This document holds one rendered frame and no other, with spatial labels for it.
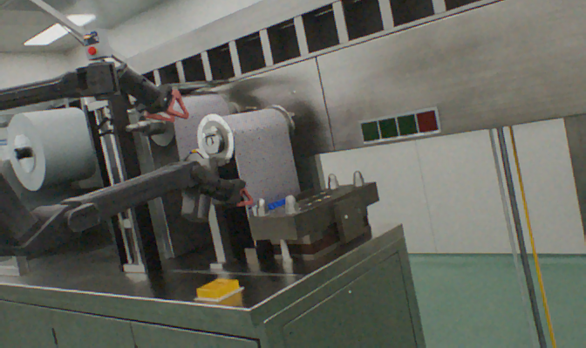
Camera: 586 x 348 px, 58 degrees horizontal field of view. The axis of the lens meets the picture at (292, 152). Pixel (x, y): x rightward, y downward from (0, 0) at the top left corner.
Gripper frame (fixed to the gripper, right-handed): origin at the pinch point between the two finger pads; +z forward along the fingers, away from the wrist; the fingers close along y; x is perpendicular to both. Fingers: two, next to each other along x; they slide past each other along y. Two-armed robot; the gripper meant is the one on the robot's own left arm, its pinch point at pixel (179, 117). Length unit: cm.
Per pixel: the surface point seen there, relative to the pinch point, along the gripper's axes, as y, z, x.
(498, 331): 6, 214, 7
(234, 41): -19, 19, 48
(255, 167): 5.6, 25.8, -1.5
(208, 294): 16.1, 15.4, -41.2
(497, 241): -28, 289, 89
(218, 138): 2.8, 12.1, 0.5
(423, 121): 46, 42, 18
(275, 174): 5.7, 33.9, 0.7
